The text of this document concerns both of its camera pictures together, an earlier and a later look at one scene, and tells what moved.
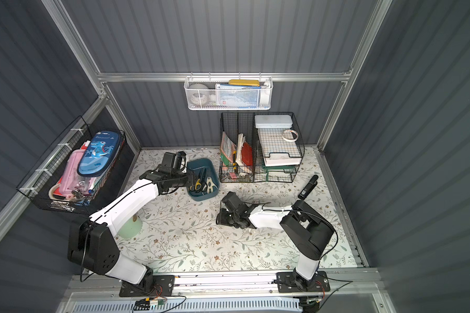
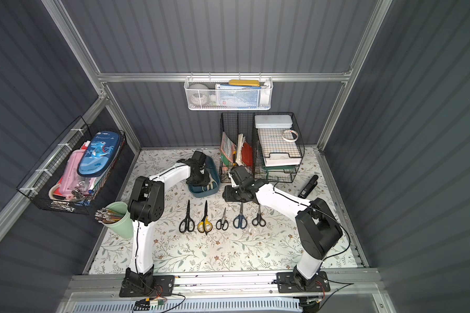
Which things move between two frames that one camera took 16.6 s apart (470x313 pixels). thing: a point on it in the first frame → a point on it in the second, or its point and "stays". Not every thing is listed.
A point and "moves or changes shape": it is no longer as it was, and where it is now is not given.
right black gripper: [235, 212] → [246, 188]
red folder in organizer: [247, 154] stays
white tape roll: [198, 94] stays
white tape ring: [290, 140] stays
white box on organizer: [273, 121] stays
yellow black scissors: [198, 186] moves or changes shape
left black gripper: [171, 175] → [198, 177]
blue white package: [229, 96] stays
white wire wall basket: [228, 93] stays
